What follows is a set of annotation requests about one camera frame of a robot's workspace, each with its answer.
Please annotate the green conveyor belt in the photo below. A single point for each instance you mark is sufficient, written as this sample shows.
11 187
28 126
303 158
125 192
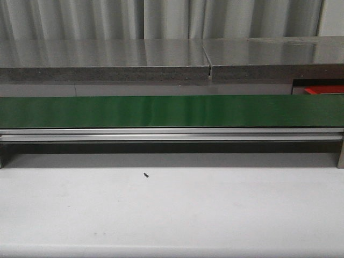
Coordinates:
172 111

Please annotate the grey right table slab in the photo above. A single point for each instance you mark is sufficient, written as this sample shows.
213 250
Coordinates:
290 58

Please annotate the grey table slab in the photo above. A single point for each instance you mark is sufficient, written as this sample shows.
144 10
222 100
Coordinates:
103 60
290 58

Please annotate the grey left table slab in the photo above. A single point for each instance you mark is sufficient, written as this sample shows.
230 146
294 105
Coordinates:
103 60

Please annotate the red plastic tray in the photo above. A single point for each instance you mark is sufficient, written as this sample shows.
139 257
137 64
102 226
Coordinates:
325 89

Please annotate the right conveyor support leg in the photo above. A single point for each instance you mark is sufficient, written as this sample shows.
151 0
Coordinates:
340 158

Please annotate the grey pleated curtain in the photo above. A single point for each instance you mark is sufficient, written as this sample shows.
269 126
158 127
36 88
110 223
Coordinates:
158 19

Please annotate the aluminium conveyor frame rail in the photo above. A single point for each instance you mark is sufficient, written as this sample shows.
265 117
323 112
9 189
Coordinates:
172 134

